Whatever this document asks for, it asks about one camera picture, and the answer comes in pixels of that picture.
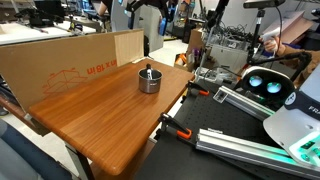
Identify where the operator hand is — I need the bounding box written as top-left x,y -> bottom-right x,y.
264,35 -> 287,57

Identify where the white VR controller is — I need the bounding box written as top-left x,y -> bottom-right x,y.
259,28 -> 282,44

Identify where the white marker with black cap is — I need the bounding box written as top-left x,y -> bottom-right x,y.
145,63 -> 154,81

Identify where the brown sleeved forearm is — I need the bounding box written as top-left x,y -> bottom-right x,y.
281,44 -> 320,88

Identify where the stainless steel pot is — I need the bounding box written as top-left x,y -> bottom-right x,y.
137,67 -> 164,95

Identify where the flat cardboard sheet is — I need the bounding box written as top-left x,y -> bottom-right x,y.
262,9 -> 315,44

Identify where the white VR headset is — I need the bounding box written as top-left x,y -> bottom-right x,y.
239,65 -> 297,108

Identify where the grey metal cabinet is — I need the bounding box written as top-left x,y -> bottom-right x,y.
209,42 -> 250,73

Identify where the small cardboard box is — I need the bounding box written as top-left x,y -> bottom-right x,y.
187,28 -> 205,53

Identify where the black orange bar clamp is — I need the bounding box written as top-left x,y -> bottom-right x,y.
157,112 -> 194,141
185,80 -> 211,98

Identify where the black perforated breadboard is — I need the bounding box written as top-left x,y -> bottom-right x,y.
133,83 -> 320,180

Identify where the orange object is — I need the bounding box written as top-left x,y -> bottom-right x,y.
174,52 -> 188,68

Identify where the grey upright panel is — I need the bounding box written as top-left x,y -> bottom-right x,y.
110,0 -> 165,54

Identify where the person in black shirt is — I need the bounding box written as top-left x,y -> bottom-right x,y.
96,0 -> 114,17

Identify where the brown cardboard panel red print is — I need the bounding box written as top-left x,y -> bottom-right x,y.
0,28 -> 145,114

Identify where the black machine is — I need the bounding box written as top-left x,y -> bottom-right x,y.
14,8 -> 66,29

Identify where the white work table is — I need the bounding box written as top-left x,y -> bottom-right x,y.
0,21 -> 98,47

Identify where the blue grey padded chair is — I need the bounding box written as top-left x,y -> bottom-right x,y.
0,118 -> 74,180

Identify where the black camera tripod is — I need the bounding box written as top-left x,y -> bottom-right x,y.
245,7 -> 313,83

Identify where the black stereo camera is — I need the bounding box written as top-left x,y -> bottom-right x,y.
242,0 -> 287,10

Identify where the short aluminium extrusion rail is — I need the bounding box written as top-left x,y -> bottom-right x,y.
212,85 -> 279,122

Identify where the white device with cables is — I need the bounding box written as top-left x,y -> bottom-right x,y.
194,65 -> 234,86

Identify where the long aluminium extrusion rail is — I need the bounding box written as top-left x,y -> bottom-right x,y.
195,127 -> 320,180

